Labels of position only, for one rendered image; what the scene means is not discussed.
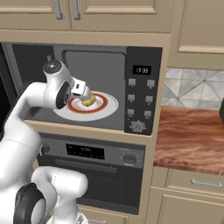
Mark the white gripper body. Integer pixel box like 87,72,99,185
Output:
81,87,94,102

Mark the yellow potato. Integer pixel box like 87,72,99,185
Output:
81,94,97,107

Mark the black microwave oven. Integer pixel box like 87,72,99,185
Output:
0,42,164,137

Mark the black microwave door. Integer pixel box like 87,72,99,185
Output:
0,43,19,141

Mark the black oven knob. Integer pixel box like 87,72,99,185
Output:
122,153,138,167
39,143,52,156

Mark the black built-in oven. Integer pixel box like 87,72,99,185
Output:
35,132,147,217

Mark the beige drawer front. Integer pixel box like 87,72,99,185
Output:
165,167,224,200

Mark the beige drawer below oven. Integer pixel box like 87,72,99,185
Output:
76,204,147,224

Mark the beige tall cupboard door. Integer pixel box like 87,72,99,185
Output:
168,0,224,71

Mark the dark green object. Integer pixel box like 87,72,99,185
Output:
218,97,224,119

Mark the beige lower cupboard door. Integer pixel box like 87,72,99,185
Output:
144,186,224,224

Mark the white plate with red ring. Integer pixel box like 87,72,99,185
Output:
53,90,119,123

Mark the black oven door handle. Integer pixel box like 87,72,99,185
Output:
53,158,118,175

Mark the grey cupboard handle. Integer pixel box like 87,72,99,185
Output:
71,0,83,21
52,0,66,21

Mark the grey handle below oven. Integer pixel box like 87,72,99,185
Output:
87,218,108,224

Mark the grey drawer handle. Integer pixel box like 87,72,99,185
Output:
190,178,223,189

